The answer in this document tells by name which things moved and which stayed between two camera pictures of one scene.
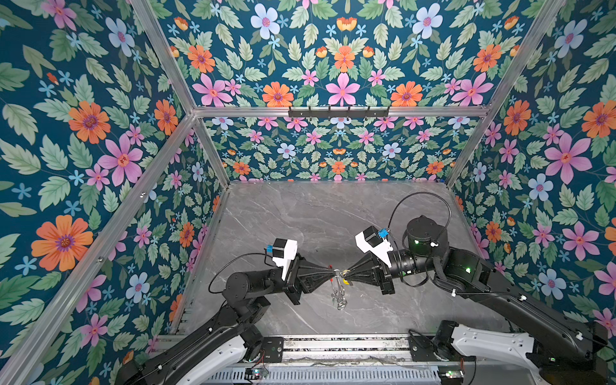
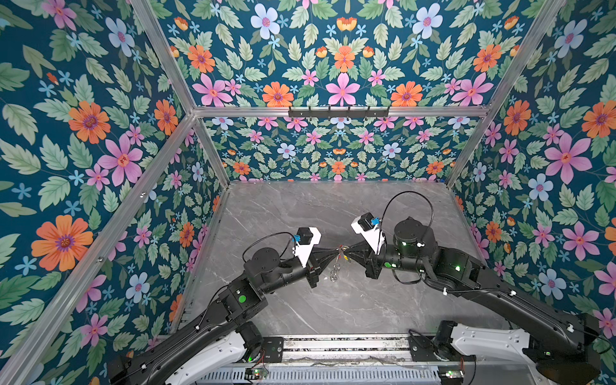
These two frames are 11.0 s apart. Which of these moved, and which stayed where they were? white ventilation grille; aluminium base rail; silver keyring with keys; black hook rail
Moved: silver keyring with keys
Stayed: black hook rail; white ventilation grille; aluminium base rail
